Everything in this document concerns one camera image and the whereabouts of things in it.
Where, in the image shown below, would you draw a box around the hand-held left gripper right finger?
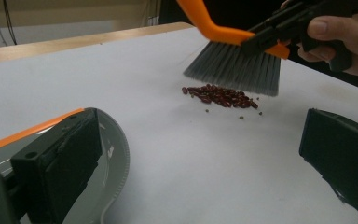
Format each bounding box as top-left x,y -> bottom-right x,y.
298,107 -> 358,224

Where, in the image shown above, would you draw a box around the grey dustpan with orange lip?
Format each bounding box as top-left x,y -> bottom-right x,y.
0,106 -> 131,224

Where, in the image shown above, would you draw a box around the white board sheet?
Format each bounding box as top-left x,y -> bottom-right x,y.
0,25 -> 358,224

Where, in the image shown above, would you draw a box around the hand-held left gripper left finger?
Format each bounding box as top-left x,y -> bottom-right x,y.
9,107 -> 103,224

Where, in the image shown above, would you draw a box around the wooden table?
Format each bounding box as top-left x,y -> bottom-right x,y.
0,21 -> 196,65

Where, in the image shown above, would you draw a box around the orange handled grey brush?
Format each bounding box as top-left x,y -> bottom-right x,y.
158,0 -> 358,94

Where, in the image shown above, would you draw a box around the orange hand brush grey bristles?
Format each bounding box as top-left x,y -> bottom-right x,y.
175,0 -> 291,98

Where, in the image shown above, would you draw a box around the black hanging cable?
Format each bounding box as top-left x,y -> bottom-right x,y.
2,0 -> 19,47

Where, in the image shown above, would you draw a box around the pile of red beans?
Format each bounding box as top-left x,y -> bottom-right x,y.
181,83 -> 264,121

